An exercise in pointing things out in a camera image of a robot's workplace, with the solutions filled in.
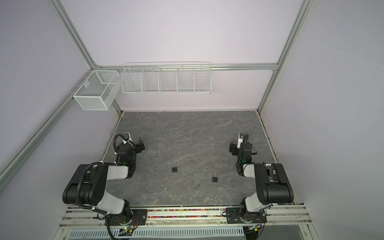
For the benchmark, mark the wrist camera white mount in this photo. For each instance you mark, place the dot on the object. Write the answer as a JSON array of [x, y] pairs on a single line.
[[240, 140], [127, 136]]

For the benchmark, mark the white vented cable duct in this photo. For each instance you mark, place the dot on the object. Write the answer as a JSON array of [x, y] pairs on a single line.
[[157, 233]]

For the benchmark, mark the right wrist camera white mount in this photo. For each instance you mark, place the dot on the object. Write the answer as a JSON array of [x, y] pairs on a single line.
[[240, 140]]

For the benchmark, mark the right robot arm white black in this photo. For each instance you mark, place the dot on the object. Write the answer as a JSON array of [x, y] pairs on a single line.
[[271, 181]]

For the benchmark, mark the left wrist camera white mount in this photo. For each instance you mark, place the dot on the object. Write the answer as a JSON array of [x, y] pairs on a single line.
[[127, 136]]

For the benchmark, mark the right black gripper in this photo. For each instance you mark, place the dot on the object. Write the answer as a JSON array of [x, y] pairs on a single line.
[[235, 147]]

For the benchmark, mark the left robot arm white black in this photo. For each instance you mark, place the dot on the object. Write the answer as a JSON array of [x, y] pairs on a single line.
[[87, 187]]

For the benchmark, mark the long white wire basket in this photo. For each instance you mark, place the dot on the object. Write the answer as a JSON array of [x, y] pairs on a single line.
[[166, 78]]

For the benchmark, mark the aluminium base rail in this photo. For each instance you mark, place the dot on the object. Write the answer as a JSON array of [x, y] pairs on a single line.
[[217, 216]]

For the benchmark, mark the aluminium frame profiles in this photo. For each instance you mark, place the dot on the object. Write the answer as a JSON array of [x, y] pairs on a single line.
[[34, 140]]

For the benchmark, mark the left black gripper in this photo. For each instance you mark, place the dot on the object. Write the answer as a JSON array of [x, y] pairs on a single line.
[[138, 146]]

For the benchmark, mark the white mesh box basket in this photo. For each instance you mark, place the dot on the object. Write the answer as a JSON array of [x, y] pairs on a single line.
[[99, 90]]

